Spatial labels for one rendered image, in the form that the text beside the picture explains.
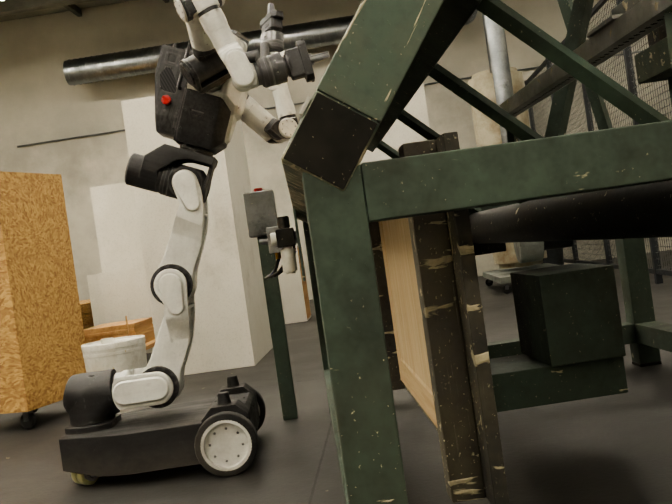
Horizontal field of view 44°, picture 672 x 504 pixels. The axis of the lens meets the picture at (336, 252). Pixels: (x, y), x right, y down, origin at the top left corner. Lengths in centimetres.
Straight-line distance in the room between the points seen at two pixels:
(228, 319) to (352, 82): 404
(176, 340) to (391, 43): 181
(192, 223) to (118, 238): 436
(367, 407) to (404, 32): 57
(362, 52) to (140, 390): 184
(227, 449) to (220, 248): 266
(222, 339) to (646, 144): 414
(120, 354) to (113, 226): 329
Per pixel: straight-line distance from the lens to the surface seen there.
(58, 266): 453
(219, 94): 282
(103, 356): 402
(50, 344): 443
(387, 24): 130
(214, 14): 248
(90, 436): 288
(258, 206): 334
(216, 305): 524
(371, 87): 128
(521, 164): 130
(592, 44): 183
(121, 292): 717
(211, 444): 271
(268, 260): 336
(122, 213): 719
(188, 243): 287
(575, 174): 132
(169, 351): 290
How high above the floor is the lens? 67
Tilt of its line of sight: level
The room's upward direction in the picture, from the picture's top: 8 degrees counter-clockwise
